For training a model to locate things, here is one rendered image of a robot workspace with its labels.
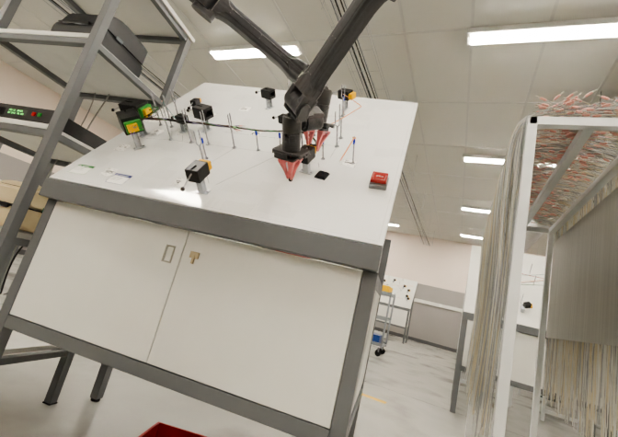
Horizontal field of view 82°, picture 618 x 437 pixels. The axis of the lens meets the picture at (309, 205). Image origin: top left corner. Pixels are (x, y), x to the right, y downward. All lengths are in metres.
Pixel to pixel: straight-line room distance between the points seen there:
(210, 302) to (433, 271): 11.31
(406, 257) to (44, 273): 11.47
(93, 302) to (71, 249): 0.21
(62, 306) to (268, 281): 0.69
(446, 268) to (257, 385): 11.33
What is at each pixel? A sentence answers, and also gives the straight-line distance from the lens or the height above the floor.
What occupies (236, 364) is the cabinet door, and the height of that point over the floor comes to 0.47.
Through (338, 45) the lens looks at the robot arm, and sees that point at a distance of 0.98.
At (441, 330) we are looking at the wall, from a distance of 12.07.
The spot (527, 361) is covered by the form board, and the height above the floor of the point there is 0.59.
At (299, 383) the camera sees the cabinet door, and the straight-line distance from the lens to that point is 1.03.
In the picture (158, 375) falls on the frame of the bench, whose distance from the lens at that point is 1.19.
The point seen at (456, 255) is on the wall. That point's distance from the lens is 12.27.
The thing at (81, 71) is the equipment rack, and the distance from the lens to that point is 1.69.
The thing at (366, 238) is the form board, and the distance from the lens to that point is 0.98.
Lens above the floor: 0.71
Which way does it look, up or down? 13 degrees up
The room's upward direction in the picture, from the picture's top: 14 degrees clockwise
